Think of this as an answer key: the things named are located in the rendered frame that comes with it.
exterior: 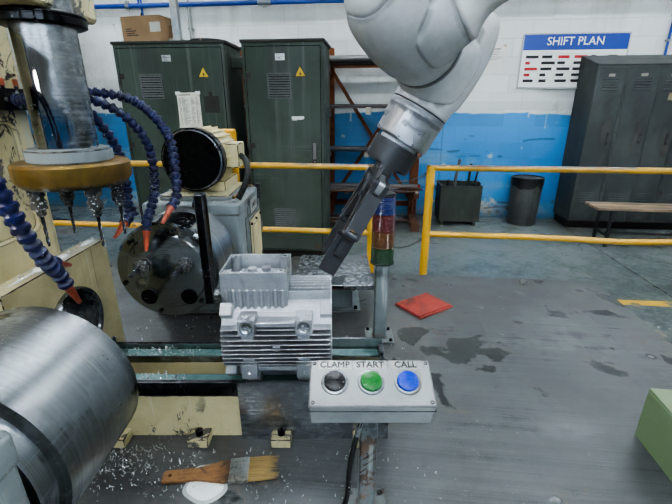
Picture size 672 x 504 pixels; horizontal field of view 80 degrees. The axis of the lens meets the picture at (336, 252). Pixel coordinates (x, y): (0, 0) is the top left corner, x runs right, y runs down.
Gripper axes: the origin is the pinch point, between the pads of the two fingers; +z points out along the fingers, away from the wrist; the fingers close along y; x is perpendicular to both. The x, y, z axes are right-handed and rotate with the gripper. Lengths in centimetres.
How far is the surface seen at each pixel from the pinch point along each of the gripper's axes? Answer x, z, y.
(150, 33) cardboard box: -183, 8, -331
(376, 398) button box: 11.8, 8.9, 21.3
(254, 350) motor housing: -3.4, 22.4, 3.9
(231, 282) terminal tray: -12.6, 14.7, -0.5
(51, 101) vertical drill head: -49.8, 1.3, -1.4
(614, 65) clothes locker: 230, -208, -418
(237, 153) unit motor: -31, 7, -65
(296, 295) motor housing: -1.2, 12.0, -2.1
